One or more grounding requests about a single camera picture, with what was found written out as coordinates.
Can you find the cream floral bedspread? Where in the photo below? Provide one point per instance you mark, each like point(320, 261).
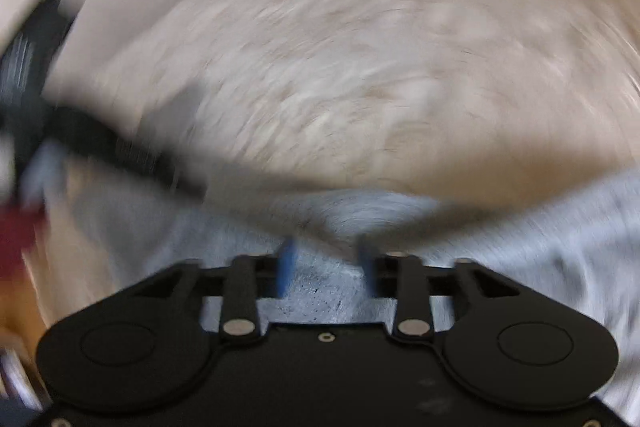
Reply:
point(490, 104)

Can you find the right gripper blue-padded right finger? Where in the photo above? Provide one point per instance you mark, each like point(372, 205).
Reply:
point(402, 278)

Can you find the light grey knit pants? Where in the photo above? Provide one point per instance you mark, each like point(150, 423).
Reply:
point(111, 230)

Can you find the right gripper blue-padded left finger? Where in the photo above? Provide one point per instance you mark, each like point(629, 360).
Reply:
point(251, 278)

